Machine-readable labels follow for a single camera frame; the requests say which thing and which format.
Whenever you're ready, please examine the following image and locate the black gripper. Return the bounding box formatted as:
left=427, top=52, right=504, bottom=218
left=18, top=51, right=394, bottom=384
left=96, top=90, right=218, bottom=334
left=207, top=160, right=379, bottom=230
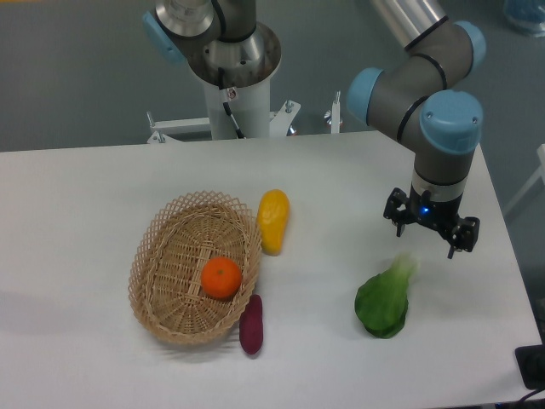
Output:
left=383, top=187, right=480, bottom=259

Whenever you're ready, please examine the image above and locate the orange fruit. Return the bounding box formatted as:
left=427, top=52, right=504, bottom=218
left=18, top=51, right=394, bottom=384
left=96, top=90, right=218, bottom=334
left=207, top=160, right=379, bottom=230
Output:
left=201, top=256, right=242, bottom=299

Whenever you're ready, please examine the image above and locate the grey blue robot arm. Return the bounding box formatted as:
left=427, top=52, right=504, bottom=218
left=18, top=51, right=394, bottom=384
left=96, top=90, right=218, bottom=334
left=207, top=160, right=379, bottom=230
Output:
left=142, top=1, right=486, bottom=252

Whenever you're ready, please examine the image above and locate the woven wicker basket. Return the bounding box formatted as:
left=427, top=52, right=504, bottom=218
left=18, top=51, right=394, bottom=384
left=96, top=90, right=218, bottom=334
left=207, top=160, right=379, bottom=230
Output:
left=128, top=191, right=261, bottom=345

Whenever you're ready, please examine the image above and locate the green bok choy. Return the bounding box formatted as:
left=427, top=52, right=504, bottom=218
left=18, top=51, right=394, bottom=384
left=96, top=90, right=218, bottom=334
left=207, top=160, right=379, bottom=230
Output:
left=354, top=253, right=418, bottom=339

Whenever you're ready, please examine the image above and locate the yellow mango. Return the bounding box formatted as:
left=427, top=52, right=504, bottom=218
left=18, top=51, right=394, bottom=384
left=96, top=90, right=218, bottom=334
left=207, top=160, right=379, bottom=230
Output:
left=257, top=189, right=290, bottom=256

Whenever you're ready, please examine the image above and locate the black device at edge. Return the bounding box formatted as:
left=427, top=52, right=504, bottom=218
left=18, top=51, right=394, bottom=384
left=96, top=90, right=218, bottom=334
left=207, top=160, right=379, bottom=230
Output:
left=514, top=344, right=544, bottom=389

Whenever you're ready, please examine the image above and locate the purple sweet potato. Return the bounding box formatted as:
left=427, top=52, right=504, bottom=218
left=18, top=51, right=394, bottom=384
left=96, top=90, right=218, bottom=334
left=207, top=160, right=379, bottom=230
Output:
left=239, top=294, right=264, bottom=355

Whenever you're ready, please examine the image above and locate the blue plastic bag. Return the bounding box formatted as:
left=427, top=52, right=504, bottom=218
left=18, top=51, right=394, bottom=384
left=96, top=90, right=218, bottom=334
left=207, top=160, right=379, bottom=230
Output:
left=503, top=0, right=544, bottom=37

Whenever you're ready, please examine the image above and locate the white frame at right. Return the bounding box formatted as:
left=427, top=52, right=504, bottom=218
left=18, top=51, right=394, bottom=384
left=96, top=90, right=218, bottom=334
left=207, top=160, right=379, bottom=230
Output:
left=502, top=144, right=544, bottom=218

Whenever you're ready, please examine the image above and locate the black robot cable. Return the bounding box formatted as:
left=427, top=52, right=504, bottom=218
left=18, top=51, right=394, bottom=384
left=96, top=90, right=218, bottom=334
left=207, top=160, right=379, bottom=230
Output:
left=217, top=66, right=247, bottom=140

